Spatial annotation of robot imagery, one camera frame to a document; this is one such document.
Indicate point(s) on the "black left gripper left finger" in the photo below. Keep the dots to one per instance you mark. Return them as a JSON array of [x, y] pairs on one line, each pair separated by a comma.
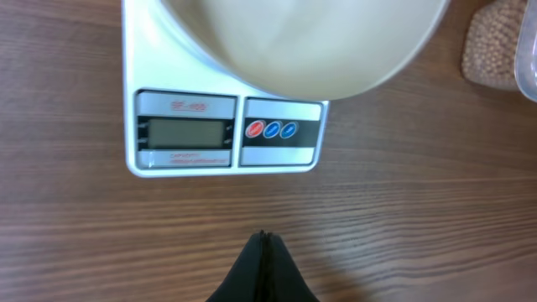
[[241, 281]]

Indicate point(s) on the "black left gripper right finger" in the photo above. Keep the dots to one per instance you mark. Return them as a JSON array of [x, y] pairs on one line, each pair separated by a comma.
[[289, 285]]

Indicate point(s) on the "white bowl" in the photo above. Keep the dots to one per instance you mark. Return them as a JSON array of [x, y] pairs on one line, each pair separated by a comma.
[[310, 49]]

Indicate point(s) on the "clear plastic container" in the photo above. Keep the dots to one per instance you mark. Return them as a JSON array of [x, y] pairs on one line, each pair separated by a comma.
[[525, 58]]

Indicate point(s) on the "pile of soybeans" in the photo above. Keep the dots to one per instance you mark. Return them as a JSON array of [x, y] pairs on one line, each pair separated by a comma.
[[491, 43]]

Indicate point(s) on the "white digital kitchen scale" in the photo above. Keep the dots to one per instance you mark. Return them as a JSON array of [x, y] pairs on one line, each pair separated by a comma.
[[185, 115]]

